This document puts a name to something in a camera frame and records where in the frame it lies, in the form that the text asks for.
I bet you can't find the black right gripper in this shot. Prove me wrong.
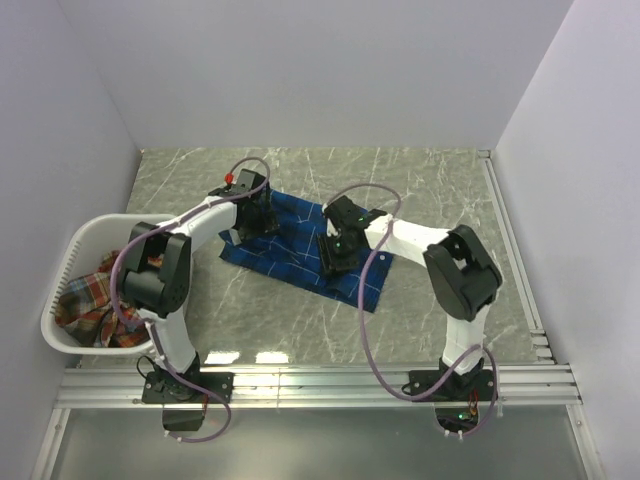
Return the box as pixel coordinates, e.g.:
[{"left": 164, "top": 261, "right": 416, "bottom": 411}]
[{"left": 316, "top": 230, "right": 361, "bottom": 280}]

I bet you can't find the blue plaid long sleeve shirt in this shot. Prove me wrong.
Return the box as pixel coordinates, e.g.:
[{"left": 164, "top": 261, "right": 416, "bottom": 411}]
[{"left": 220, "top": 190, "right": 370, "bottom": 307}]

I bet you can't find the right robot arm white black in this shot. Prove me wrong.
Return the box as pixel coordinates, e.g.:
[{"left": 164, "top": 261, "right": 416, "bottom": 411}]
[{"left": 318, "top": 195, "right": 503, "bottom": 402}]

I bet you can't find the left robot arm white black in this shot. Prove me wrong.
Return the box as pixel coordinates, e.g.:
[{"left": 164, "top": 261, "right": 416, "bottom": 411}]
[{"left": 111, "top": 169, "right": 277, "bottom": 402}]

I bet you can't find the white plastic laundry basket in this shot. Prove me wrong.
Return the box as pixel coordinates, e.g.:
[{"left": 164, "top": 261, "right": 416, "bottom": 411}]
[{"left": 40, "top": 214, "right": 172, "bottom": 357}]

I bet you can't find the red brown plaid shirt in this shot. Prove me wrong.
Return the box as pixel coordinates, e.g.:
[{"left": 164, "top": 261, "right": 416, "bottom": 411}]
[{"left": 54, "top": 250, "right": 149, "bottom": 348}]

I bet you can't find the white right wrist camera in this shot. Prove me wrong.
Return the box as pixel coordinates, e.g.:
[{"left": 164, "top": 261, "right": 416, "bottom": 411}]
[{"left": 322, "top": 203, "right": 338, "bottom": 237}]

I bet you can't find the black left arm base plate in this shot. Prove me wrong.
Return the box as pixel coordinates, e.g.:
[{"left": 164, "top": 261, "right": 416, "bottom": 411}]
[{"left": 141, "top": 370, "right": 233, "bottom": 405}]

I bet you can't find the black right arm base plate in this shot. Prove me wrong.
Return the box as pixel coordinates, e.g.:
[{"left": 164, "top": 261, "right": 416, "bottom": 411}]
[{"left": 399, "top": 368, "right": 499, "bottom": 403}]

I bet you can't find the aluminium mounting rail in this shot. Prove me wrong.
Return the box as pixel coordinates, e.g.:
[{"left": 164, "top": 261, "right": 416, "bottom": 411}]
[{"left": 54, "top": 364, "right": 582, "bottom": 409}]

